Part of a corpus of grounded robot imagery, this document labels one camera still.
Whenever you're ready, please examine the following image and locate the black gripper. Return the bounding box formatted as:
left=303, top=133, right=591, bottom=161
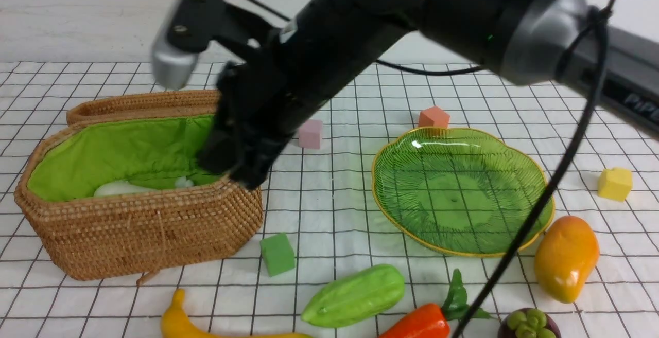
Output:
left=196, top=61, right=330, bottom=190

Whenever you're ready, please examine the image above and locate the white toy radish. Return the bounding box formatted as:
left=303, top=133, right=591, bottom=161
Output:
left=93, top=176, right=195, bottom=197

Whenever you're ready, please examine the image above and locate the green toy cucumber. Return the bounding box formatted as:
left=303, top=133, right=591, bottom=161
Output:
left=301, top=264, right=405, bottom=328

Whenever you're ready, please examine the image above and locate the yellow toy banana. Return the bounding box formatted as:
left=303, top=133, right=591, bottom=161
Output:
left=161, top=289, right=315, bottom=338

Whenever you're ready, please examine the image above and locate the orange toy carrot with leaves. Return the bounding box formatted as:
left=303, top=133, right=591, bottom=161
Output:
left=379, top=269, right=470, bottom=338

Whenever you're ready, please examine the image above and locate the orange yellow toy mango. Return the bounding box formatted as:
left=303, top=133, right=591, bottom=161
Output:
left=534, top=216, right=600, bottom=304

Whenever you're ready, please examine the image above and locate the purple toy mangosteen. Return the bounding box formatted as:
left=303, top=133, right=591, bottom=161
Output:
left=497, top=308, right=562, bottom=338

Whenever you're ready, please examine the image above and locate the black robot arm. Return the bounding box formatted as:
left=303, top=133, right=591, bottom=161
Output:
left=197, top=0, right=657, bottom=188

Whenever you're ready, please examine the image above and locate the pink foam cube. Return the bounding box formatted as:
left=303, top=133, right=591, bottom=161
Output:
left=298, top=118, right=323, bottom=150

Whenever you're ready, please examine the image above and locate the woven wicker basket green lining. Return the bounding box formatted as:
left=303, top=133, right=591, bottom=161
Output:
left=14, top=114, right=264, bottom=281

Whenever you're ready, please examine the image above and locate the green foam cube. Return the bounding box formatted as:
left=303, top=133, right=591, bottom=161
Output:
left=261, top=233, right=295, bottom=277

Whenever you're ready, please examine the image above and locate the orange foam cube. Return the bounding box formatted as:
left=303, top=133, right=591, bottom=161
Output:
left=418, top=105, right=451, bottom=129

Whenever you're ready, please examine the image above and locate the green glass leaf plate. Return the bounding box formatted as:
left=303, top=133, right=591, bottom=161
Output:
left=370, top=127, right=547, bottom=258

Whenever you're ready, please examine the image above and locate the yellow foam cube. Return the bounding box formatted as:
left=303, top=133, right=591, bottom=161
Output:
left=597, top=167, right=633, bottom=202

